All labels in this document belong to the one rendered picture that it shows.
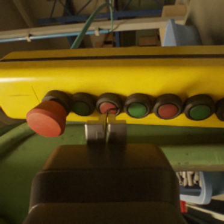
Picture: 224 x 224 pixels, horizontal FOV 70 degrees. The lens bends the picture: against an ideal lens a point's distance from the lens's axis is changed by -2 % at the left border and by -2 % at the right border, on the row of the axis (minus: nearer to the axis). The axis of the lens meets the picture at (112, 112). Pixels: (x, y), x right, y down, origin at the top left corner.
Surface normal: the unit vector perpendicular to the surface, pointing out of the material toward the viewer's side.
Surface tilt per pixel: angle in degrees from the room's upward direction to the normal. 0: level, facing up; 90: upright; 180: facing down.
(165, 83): 85
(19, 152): 90
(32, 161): 90
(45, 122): 86
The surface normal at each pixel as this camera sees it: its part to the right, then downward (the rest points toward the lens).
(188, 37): 0.07, -0.43
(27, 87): -0.15, 0.67
